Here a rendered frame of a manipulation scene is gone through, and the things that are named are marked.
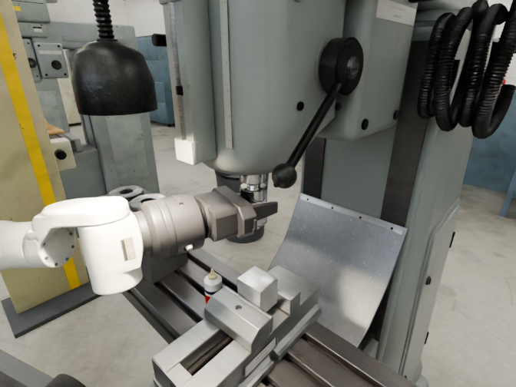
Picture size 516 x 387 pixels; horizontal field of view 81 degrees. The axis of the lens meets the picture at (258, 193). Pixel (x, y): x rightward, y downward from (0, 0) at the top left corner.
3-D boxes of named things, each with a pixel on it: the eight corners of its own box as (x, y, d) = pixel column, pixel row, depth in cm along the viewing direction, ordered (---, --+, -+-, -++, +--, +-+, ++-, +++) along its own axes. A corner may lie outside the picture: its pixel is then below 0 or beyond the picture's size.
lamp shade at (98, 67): (59, 113, 28) (40, 37, 25) (116, 104, 34) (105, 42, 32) (124, 117, 26) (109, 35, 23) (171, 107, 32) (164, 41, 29)
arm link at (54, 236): (107, 208, 36) (10, 213, 38) (123, 276, 38) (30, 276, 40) (136, 193, 42) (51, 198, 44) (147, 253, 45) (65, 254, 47)
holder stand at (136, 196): (153, 285, 78) (140, 216, 70) (107, 255, 90) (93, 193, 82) (189, 262, 87) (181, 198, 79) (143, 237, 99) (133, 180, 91)
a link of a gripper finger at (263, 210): (275, 213, 53) (244, 223, 50) (276, 197, 52) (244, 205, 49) (280, 217, 52) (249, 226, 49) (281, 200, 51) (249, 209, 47)
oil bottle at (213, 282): (213, 316, 68) (210, 277, 64) (202, 307, 71) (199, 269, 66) (226, 307, 71) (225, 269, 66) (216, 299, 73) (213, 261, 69)
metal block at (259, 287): (259, 317, 57) (259, 292, 55) (237, 302, 61) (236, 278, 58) (277, 302, 61) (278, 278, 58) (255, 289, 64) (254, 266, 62)
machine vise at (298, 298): (204, 444, 45) (198, 396, 41) (150, 380, 54) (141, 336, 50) (323, 312, 69) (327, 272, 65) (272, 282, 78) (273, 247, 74)
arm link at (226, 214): (258, 196, 44) (179, 216, 38) (257, 252, 48) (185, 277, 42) (219, 172, 54) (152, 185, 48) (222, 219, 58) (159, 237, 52)
